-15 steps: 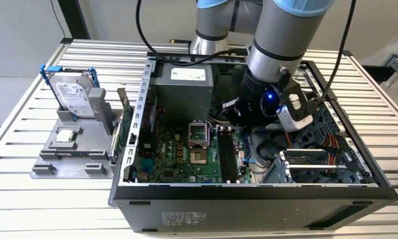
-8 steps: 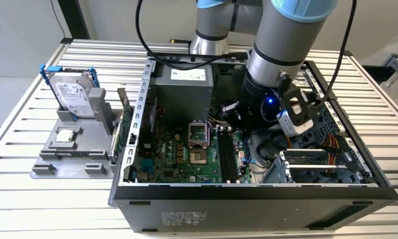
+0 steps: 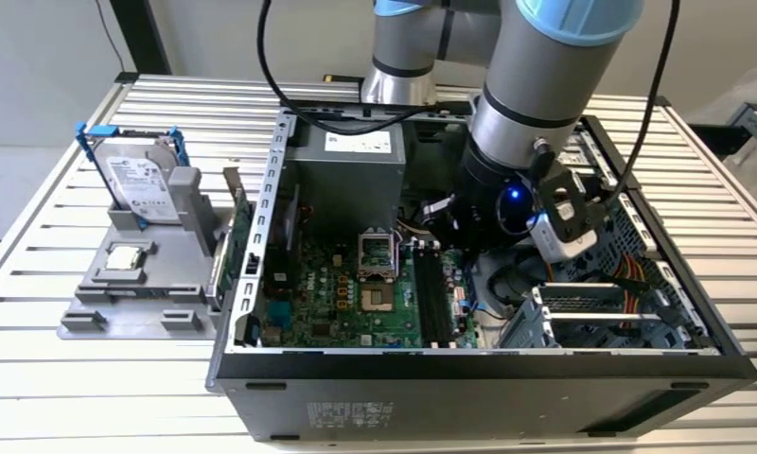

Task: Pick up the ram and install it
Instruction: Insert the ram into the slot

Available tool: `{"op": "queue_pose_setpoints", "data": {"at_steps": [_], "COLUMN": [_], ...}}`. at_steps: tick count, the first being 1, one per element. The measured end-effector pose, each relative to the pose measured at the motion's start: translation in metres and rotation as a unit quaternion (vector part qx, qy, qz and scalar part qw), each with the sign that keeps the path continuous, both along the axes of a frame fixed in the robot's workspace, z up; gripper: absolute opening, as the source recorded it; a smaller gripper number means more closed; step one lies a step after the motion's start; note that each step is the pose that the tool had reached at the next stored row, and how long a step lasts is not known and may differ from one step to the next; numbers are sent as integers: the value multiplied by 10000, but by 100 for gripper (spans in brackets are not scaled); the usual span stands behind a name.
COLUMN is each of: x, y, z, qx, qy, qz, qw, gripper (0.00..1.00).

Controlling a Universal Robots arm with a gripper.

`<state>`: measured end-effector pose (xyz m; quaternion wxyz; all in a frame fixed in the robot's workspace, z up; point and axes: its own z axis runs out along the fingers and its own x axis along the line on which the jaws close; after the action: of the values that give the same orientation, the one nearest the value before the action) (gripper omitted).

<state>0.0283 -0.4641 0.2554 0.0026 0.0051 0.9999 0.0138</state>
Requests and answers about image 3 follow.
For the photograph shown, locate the metal socket locking lever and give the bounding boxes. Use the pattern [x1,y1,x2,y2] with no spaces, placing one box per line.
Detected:
[390,234,405,283]

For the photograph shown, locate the metal socket cover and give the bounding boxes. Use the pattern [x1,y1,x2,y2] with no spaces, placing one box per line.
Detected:
[357,226,397,281]

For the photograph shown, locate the CPU socket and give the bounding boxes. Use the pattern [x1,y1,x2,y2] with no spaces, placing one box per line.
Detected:
[360,282,396,313]

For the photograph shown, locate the grey power supply unit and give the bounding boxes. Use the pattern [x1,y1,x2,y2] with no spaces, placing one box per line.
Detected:
[286,117,409,240]

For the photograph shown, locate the metal disk bay cage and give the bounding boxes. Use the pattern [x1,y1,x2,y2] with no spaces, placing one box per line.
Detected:
[501,281,689,351]

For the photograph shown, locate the green motherboard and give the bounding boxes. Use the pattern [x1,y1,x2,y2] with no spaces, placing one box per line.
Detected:
[261,236,481,349]

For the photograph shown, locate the green graphics card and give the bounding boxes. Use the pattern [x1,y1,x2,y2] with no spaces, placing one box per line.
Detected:
[204,163,257,316]

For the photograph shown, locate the black PC case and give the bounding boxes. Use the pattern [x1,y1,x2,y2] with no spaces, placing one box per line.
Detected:
[204,96,757,444]

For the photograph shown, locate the grey parts rack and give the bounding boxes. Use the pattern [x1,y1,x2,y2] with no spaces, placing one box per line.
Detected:
[55,167,241,342]

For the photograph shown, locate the silver hard disk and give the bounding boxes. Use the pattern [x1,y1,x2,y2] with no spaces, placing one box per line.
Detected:
[90,139,184,223]

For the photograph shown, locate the silver CPU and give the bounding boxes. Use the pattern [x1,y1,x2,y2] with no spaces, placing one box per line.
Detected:
[103,245,144,271]

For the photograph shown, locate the blue disk carrier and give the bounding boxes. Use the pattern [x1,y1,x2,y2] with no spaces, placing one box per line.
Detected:
[74,121,188,233]

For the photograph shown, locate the black data cable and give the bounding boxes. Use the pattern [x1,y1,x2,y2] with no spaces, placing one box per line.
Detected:
[485,253,544,313]

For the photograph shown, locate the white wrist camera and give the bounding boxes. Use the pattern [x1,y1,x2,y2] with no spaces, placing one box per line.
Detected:
[529,210,601,264]

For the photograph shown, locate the orange yellow red wires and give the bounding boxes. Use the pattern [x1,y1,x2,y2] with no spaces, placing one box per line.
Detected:
[610,253,649,332]

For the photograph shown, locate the thick black camera cable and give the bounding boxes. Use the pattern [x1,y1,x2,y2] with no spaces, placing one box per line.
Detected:
[254,0,481,138]

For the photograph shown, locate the black metal post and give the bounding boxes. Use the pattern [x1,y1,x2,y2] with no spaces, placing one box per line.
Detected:
[109,0,173,77]

